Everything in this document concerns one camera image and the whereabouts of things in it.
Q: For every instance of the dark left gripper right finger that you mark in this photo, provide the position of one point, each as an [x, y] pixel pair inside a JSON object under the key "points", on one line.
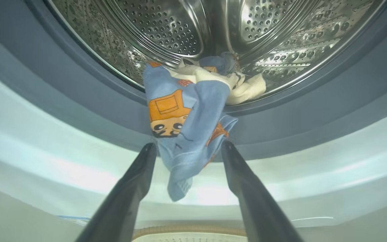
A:
{"points": [[257, 211]]}

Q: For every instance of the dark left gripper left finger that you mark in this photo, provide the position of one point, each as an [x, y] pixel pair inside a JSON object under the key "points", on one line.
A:
{"points": [[123, 208]]}

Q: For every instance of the blue garment with orange print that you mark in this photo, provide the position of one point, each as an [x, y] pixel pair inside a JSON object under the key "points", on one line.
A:
{"points": [[193, 141]]}

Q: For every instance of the cream white garment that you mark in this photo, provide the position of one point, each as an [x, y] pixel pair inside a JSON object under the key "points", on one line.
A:
{"points": [[244, 89]]}

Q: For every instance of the cream perforated laundry basket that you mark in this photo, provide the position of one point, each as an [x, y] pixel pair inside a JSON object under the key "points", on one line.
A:
{"points": [[186, 235]]}

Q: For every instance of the white front-load washing machine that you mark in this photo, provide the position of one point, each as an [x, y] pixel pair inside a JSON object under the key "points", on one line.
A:
{"points": [[29, 141]]}

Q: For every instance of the grey rubber door gasket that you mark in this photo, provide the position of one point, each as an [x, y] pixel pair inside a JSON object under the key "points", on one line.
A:
{"points": [[62, 84]]}

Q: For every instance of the blue white energy label sticker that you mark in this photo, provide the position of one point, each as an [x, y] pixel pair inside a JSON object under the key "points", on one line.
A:
{"points": [[74, 218]]}

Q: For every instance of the perforated steel washer drum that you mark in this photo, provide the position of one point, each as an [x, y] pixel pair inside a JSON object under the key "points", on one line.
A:
{"points": [[166, 27]]}

